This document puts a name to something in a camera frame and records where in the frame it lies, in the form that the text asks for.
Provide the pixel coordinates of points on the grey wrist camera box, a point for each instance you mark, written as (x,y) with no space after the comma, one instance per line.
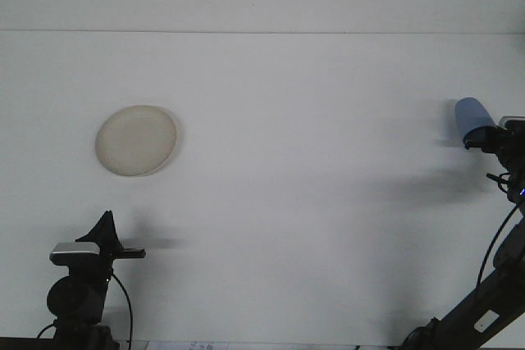
(76,252)
(512,122)

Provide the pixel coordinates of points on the pale blue cup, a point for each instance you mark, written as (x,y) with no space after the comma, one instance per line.
(471,114)

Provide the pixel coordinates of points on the pale round plate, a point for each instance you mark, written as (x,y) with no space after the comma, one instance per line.
(135,141)

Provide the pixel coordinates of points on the white printed paper sheet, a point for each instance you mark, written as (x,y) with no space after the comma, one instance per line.
(180,346)

